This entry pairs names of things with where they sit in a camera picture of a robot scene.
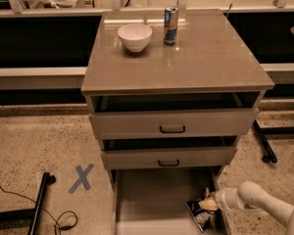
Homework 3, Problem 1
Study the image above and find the blue tape cross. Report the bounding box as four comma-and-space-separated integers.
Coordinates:
69, 164, 94, 194

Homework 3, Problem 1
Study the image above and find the blue chip bag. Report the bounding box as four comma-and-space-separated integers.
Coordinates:
185, 188, 216, 232

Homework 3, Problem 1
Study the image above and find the middle grey drawer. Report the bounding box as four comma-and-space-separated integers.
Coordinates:
101, 147, 236, 170

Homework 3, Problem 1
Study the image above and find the top grey drawer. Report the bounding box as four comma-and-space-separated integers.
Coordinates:
89, 110, 258, 140

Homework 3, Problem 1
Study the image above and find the grey drawer cabinet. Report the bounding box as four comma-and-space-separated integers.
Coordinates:
80, 9, 275, 188

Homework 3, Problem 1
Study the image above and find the grey drawer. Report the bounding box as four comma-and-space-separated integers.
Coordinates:
112, 167, 229, 235
89, 110, 258, 140
101, 147, 236, 170

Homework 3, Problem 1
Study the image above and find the black stand leg right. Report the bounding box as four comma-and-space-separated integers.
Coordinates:
253, 120, 294, 164

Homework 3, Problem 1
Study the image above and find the bottom grey drawer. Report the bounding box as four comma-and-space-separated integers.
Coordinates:
112, 167, 229, 235

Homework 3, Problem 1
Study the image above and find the black floor cable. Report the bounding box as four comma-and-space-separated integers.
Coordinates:
0, 174, 78, 235

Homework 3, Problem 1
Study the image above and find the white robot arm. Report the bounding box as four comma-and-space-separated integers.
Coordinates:
198, 181, 294, 235

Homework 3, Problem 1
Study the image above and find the black stand leg left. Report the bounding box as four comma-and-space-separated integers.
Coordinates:
0, 172, 56, 235

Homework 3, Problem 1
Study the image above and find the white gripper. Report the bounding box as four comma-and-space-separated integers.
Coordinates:
199, 188, 243, 212

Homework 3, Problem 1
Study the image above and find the blue energy drink can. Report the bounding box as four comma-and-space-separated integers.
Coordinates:
164, 5, 178, 45

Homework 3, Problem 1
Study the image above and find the black stand leg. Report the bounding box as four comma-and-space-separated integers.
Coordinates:
0, 172, 56, 235
253, 120, 294, 164

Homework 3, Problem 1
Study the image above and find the white ceramic bowl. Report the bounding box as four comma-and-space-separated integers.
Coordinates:
118, 23, 153, 52

